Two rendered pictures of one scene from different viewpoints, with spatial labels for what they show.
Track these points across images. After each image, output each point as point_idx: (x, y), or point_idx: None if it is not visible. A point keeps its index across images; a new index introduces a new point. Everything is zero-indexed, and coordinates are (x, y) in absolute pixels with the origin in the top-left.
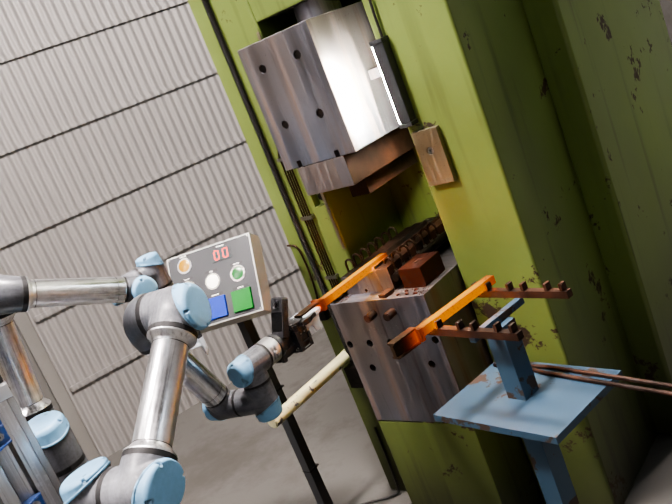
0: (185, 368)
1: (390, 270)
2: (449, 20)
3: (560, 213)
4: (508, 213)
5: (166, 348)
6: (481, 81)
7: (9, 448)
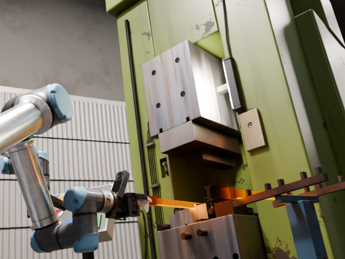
0: (32, 128)
1: (208, 206)
2: (274, 43)
3: (336, 197)
4: (302, 167)
5: (24, 105)
6: (290, 82)
7: None
